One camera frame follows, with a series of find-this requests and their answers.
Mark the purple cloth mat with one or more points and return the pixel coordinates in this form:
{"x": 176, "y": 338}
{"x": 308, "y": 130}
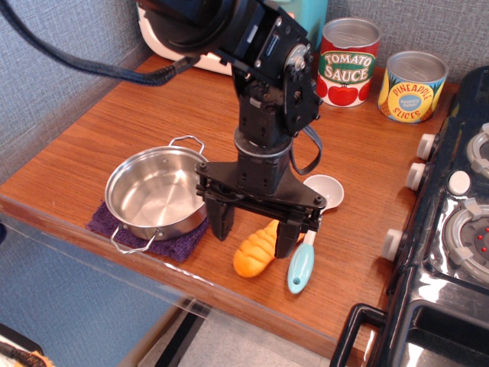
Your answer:
{"x": 183, "y": 241}

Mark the teal toy microwave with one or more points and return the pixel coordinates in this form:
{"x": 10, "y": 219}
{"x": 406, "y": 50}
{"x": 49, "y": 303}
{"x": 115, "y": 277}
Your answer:
{"x": 310, "y": 14}

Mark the tomato sauce can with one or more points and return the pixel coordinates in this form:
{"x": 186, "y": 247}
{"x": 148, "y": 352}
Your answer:
{"x": 347, "y": 59}

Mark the pineapple slices can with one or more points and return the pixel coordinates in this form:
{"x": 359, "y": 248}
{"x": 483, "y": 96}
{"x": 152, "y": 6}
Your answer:
{"x": 412, "y": 85}

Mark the black toy stove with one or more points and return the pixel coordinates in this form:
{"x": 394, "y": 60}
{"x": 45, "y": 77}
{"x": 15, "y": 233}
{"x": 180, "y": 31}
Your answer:
{"x": 437, "y": 309}

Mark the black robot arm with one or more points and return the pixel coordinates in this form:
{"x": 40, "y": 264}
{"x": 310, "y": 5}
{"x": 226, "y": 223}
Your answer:
{"x": 271, "y": 59}

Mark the stainless steel pot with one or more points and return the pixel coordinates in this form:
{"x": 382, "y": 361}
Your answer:
{"x": 181, "y": 154}

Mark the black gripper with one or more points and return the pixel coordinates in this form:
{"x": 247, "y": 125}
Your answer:
{"x": 260, "y": 181}

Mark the orange plush hot dog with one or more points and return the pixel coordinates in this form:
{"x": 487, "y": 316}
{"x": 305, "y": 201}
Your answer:
{"x": 256, "y": 252}

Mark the white spoon with teal handle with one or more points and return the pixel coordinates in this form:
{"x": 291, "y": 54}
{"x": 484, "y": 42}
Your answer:
{"x": 302, "y": 263}

